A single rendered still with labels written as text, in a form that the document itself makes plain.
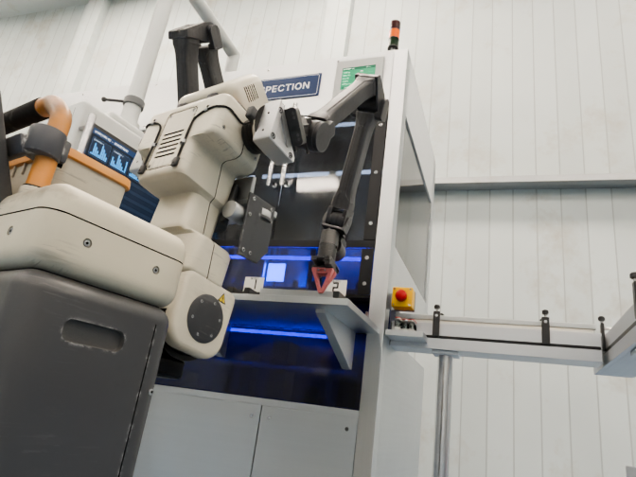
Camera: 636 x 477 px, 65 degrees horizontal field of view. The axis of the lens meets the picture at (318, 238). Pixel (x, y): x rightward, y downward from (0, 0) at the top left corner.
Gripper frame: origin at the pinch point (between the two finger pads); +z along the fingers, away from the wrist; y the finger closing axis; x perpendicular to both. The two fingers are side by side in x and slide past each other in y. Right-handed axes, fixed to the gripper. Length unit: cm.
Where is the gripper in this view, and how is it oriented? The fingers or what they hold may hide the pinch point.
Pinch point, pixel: (321, 291)
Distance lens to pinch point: 148.3
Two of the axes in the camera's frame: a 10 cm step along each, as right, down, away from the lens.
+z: -1.6, 8.8, -4.4
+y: 2.8, 4.7, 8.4
